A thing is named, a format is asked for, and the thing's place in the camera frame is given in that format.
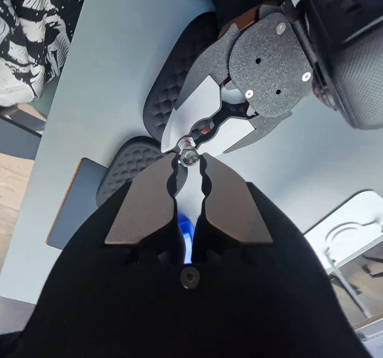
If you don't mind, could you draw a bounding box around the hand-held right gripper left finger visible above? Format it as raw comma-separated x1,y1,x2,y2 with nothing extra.
104,152,179,245

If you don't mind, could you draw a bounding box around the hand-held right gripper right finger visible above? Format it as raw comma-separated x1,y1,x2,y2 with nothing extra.
200,152,273,244

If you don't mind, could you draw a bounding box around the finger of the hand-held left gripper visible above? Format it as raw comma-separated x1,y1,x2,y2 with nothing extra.
161,76,223,153
196,116,255,157

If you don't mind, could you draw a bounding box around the steel hex nut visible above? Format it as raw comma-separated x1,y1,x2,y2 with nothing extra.
179,150,200,168

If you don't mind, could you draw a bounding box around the steel hex bolt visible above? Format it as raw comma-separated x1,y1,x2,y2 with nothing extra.
178,137,196,163

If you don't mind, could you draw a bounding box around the blue plastic bin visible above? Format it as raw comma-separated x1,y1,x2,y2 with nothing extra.
178,212,196,264

